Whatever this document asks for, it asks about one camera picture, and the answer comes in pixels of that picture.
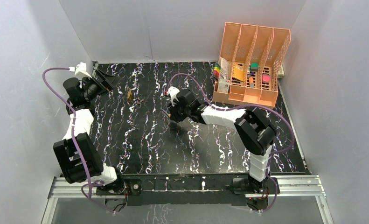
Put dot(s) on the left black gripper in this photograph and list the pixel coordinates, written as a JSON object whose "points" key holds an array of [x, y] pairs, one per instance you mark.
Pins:
{"points": [[98, 82]]}

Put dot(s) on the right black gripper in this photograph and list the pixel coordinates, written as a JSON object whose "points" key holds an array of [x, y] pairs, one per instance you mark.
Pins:
{"points": [[174, 115]]}

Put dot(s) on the large brass padlock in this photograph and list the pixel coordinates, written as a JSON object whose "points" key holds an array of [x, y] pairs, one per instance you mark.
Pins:
{"points": [[132, 99]]}

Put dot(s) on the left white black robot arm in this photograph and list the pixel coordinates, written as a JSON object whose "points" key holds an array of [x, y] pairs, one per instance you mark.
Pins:
{"points": [[76, 153]]}

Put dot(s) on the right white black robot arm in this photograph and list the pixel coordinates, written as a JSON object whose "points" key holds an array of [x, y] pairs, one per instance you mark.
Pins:
{"points": [[255, 131]]}

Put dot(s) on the small white box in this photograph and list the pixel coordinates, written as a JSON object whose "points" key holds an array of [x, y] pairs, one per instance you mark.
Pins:
{"points": [[223, 85]]}

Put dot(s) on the coloured marker set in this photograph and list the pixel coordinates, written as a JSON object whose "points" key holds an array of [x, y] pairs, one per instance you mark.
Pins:
{"points": [[216, 71]]}

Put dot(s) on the green object in organizer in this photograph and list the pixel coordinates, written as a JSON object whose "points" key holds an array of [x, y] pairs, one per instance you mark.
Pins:
{"points": [[254, 67]]}

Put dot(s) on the orange plastic file organizer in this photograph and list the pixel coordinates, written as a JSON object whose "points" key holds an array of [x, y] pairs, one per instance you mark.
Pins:
{"points": [[243, 44]]}

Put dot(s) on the pink object in organizer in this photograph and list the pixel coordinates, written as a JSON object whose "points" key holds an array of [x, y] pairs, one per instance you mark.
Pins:
{"points": [[266, 78]]}

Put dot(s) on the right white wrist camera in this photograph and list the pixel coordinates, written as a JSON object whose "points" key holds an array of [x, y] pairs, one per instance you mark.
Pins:
{"points": [[171, 93]]}

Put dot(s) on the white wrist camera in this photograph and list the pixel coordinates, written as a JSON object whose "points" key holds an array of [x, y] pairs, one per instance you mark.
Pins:
{"points": [[171, 93], [80, 69]]}

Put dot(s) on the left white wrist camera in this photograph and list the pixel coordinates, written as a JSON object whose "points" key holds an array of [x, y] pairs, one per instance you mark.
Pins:
{"points": [[80, 69]]}

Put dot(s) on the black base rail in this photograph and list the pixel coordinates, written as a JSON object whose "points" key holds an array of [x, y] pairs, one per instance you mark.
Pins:
{"points": [[204, 189]]}

